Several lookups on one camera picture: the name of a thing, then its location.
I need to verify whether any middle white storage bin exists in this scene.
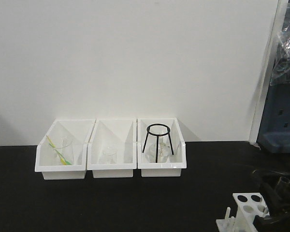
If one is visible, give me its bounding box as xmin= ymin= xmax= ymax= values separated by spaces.
xmin=87 ymin=118 xmax=137 ymax=178

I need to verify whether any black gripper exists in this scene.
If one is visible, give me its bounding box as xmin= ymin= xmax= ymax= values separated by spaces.
xmin=253 ymin=179 xmax=290 ymax=232

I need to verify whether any left white storage bin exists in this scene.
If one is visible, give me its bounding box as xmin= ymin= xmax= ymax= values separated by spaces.
xmin=35 ymin=118 xmax=96 ymax=180

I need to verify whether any white test tube rack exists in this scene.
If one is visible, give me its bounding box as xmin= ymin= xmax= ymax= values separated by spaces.
xmin=216 ymin=192 xmax=269 ymax=232

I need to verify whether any grey pegboard drying rack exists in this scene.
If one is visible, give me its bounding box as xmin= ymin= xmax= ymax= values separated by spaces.
xmin=257 ymin=1 xmax=290 ymax=153

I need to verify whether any clear round glass flask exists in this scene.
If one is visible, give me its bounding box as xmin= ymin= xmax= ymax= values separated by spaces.
xmin=145 ymin=130 xmax=172 ymax=164

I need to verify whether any black lab sink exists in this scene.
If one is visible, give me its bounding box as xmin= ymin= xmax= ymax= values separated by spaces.
xmin=251 ymin=169 xmax=290 ymax=193

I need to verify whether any clear glass test tube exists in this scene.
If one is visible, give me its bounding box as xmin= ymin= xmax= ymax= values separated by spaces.
xmin=275 ymin=176 xmax=290 ymax=194

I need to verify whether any plastic bag of pegs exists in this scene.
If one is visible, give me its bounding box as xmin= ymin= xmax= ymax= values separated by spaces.
xmin=270 ymin=22 xmax=290 ymax=86

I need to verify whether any white storage bin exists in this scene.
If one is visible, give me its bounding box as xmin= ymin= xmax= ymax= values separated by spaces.
xmin=137 ymin=118 xmax=187 ymax=177
xmin=87 ymin=118 xmax=137 ymax=178
xmin=35 ymin=118 xmax=96 ymax=180

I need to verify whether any black metal tripod stand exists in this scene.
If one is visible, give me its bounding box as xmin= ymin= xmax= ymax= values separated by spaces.
xmin=142 ymin=124 xmax=174 ymax=163

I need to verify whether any glass funnel with yellow stirrer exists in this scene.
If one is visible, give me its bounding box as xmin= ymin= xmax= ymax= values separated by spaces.
xmin=46 ymin=135 xmax=74 ymax=165

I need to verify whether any right white storage bin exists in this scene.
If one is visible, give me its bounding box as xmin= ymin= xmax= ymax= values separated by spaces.
xmin=137 ymin=118 xmax=187 ymax=177

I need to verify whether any clear glass beaker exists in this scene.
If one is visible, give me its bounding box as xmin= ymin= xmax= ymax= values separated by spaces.
xmin=99 ymin=146 xmax=117 ymax=164

